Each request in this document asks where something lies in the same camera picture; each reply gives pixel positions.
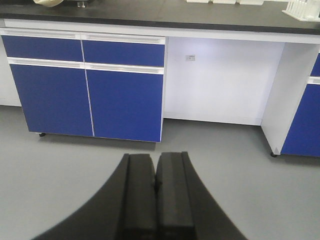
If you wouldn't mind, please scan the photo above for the white storage bin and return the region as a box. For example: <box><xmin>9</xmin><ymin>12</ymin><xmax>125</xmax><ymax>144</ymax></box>
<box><xmin>238</xmin><ymin>0</ymin><xmax>264</xmax><ymax>6</ymax></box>
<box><xmin>186</xmin><ymin>0</ymin><xmax>210</xmax><ymax>4</ymax></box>
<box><xmin>212</xmin><ymin>0</ymin><xmax>237</xmax><ymax>5</ymax></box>

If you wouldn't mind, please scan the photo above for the white right storage bin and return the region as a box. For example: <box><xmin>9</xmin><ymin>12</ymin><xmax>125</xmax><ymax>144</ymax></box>
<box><xmin>238</xmin><ymin>0</ymin><xmax>264</xmax><ymax>6</ymax></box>

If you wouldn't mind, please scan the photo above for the white wall socket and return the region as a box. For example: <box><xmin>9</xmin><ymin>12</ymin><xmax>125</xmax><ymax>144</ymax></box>
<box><xmin>185</xmin><ymin>55</ymin><xmax>196</xmax><ymax>62</ymax></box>

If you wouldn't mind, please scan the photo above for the white left storage bin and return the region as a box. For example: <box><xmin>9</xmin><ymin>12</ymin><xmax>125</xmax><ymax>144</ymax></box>
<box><xmin>186</xmin><ymin>0</ymin><xmax>210</xmax><ymax>4</ymax></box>

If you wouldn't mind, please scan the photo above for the blue cabinet at right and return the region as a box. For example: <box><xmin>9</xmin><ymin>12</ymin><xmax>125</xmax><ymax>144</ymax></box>
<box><xmin>261</xmin><ymin>43</ymin><xmax>320</xmax><ymax>158</ymax></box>

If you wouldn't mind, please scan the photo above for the blue and white lab cabinet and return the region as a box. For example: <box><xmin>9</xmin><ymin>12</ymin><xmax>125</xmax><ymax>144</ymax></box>
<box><xmin>0</xmin><ymin>27</ymin><xmax>166</xmax><ymax>143</ymax></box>

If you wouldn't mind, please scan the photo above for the beige object on counter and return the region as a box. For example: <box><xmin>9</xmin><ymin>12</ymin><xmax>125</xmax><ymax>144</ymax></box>
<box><xmin>33</xmin><ymin>0</ymin><xmax>64</xmax><ymax>8</ymax></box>

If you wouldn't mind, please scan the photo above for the white test tube rack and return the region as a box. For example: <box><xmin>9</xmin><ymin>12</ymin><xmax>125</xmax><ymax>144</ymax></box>
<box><xmin>282</xmin><ymin>0</ymin><xmax>320</xmax><ymax>22</ymax></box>

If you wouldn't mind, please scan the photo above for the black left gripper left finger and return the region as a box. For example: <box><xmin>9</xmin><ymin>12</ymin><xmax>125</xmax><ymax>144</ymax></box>
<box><xmin>36</xmin><ymin>154</ymin><xmax>157</xmax><ymax>240</ymax></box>

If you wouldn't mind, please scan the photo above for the white middle storage bin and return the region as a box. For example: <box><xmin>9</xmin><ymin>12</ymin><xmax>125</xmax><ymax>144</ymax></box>
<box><xmin>212</xmin><ymin>0</ymin><xmax>237</xmax><ymax>5</ymax></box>

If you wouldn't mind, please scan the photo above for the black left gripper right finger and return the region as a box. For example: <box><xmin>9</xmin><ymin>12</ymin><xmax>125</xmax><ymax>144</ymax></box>
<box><xmin>156</xmin><ymin>151</ymin><xmax>246</xmax><ymax>240</ymax></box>

